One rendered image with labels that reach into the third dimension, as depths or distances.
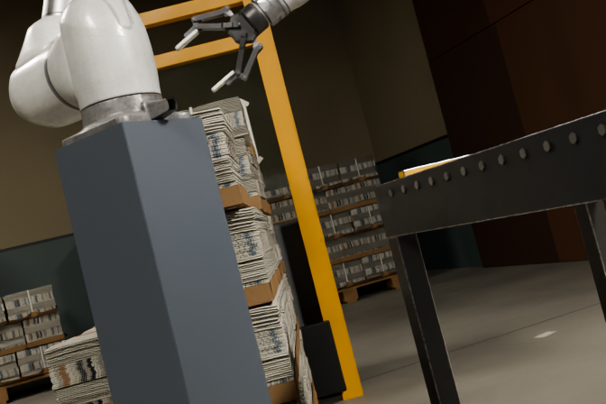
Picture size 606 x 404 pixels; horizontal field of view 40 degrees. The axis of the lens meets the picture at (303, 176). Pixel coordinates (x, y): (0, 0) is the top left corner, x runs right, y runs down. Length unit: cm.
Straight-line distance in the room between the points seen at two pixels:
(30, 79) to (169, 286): 53
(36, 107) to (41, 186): 727
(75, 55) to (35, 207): 742
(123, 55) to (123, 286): 41
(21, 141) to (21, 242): 104
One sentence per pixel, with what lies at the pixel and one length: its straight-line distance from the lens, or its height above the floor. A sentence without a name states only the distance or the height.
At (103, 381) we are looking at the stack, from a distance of 243.
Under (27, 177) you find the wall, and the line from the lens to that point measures 902.
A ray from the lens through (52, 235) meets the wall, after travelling 896.
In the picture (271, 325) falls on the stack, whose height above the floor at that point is 55.
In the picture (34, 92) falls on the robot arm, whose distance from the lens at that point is 173.
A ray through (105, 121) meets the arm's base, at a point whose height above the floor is 102.
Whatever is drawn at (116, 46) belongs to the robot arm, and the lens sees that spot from 156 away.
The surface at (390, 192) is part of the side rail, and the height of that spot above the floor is 78.
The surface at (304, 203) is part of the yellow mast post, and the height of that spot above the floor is 86.
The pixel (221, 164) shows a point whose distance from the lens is 190.
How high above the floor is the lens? 74
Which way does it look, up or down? 4 degrees up
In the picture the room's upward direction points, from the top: 14 degrees counter-clockwise
